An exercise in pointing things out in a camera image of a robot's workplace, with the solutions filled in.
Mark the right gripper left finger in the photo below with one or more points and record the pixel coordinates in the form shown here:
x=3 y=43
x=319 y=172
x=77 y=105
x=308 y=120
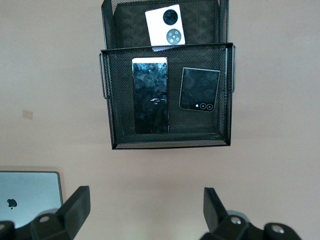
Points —
x=62 y=222

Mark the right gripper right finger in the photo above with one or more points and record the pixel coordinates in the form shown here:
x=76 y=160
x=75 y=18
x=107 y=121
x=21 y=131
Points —
x=237 y=225

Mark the small black flip phone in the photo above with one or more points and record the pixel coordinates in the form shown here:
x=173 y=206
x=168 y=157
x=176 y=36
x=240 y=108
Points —
x=198 y=88

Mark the large black smartphone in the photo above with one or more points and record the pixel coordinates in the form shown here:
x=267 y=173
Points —
x=150 y=97

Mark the lilac flip phone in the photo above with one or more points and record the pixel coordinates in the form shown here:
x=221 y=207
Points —
x=156 y=27

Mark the silver closed laptop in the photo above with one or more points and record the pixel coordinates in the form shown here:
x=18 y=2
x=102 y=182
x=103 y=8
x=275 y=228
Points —
x=27 y=197

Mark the black mesh two-tier tray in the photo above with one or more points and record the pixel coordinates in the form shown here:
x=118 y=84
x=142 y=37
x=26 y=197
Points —
x=172 y=135

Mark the brown tape patch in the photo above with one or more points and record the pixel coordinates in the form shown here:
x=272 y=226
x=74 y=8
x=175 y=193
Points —
x=27 y=114

